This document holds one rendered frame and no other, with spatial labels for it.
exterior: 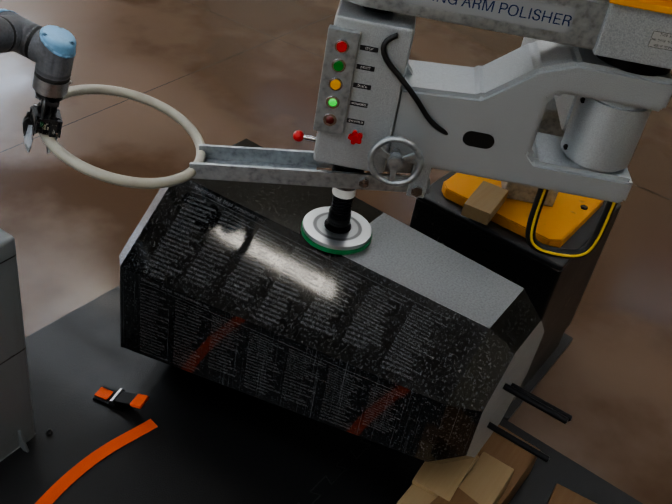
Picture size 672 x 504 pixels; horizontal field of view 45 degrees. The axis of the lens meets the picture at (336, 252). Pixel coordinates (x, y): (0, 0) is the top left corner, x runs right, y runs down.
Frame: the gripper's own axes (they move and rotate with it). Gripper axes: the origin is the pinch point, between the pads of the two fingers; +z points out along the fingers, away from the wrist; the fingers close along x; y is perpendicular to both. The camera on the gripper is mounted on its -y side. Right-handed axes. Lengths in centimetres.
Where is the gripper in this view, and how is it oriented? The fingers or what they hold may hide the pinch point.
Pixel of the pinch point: (38, 147)
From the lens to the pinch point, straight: 245.2
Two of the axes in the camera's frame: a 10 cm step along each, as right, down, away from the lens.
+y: 3.7, 6.7, -6.4
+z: -3.5, 7.4, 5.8
